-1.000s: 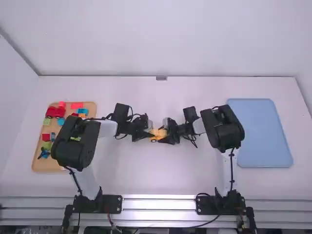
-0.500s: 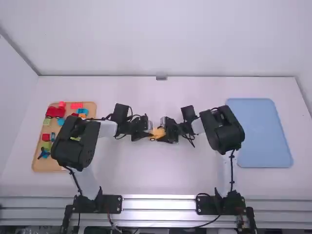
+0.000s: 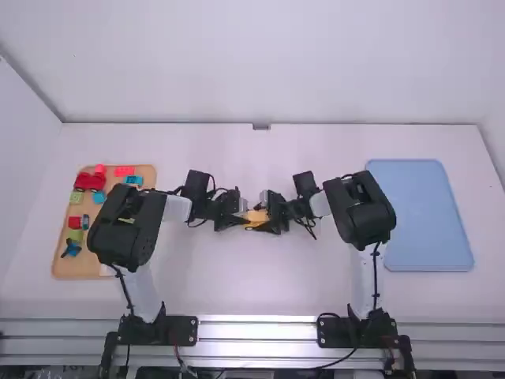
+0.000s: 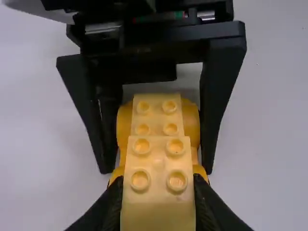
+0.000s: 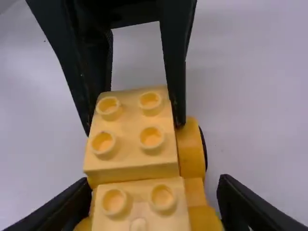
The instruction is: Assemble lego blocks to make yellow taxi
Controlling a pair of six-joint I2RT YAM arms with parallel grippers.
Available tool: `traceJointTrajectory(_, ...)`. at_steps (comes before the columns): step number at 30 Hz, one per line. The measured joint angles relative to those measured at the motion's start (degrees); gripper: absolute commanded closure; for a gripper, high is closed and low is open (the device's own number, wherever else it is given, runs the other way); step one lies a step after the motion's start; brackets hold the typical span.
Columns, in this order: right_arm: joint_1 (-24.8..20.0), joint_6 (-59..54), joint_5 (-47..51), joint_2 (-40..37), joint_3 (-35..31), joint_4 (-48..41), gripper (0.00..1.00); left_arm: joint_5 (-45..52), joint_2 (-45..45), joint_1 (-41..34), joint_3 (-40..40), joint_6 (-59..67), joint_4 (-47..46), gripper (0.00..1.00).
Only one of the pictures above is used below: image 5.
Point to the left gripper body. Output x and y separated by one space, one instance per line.
134 12

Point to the yellow toy car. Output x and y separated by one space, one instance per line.
144 207

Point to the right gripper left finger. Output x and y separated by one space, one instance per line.
53 214

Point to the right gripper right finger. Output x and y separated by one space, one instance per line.
231 199

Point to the yellow toy brick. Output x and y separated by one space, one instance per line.
130 120

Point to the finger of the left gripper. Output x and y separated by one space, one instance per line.
79 60
176 60

